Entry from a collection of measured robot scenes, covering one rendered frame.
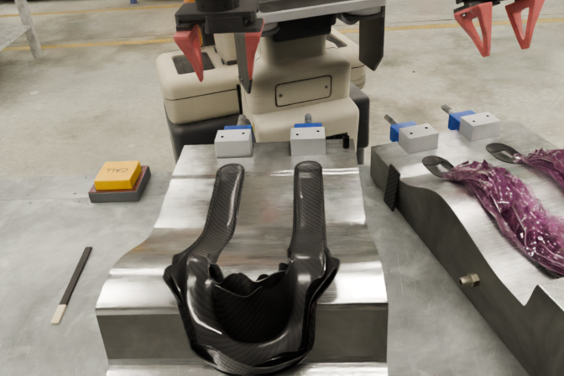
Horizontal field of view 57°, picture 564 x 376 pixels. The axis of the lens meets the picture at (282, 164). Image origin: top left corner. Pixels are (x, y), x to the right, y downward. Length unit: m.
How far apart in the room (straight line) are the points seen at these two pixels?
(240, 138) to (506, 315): 0.41
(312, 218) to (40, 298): 0.36
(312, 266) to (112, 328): 0.20
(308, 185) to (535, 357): 0.33
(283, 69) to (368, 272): 0.64
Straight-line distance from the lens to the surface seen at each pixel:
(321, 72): 1.07
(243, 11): 0.67
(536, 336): 0.58
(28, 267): 0.81
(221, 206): 0.68
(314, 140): 0.74
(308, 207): 0.66
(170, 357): 0.53
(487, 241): 0.63
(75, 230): 0.85
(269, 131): 1.05
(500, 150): 0.87
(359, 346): 0.50
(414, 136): 0.82
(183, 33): 0.71
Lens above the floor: 1.27
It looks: 31 degrees down
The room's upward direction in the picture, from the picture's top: 4 degrees counter-clockwise
